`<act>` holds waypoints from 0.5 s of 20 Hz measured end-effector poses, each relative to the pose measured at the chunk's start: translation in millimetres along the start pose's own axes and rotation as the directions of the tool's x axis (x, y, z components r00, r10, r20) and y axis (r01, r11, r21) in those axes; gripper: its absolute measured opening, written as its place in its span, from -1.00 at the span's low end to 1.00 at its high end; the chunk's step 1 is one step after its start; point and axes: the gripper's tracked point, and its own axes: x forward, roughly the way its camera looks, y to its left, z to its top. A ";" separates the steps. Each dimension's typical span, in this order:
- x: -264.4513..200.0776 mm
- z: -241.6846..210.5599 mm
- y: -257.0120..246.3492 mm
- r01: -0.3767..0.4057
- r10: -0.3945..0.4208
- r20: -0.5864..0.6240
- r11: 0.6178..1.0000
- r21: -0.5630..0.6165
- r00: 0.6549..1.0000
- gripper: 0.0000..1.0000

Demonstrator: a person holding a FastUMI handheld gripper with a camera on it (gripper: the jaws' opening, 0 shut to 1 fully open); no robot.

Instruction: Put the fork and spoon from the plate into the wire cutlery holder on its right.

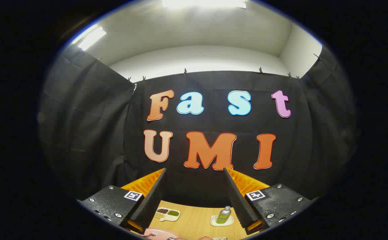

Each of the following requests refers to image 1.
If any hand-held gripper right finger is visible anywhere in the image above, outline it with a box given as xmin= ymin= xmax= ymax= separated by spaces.
xmin=223 ymin=168 xmax=315 ymax=235

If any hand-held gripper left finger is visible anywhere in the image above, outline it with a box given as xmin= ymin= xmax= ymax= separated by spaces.
xmin=77 ymin=168 xmax=167 ymax=235

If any green soda bottle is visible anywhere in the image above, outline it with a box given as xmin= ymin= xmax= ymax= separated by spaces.
xmin=216 ymin=206 xmax=232 ymax=224

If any white square coaster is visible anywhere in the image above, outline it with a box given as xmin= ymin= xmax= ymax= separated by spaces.
xmin=211 ymin=215 xmax=235 ymax=227

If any white divided dish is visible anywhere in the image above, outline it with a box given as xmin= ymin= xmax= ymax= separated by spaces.
xmin=153 ymin=207 xmax=181 ymax=222

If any pink round plate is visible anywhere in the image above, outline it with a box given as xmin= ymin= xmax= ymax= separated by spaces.
xmin=140 ymin=228 xmax=181 ymax=240

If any row of metal cloth clips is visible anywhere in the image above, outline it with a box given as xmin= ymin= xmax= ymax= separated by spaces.
xmin=95 ymin=53 xmax=323 ymax=83

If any long ceiling light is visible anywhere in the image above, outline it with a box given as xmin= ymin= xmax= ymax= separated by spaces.
xmin=76 ymin=26 xmax=107 ymax=51
xmin=161 ymin=0 xmax=248 ymax=9

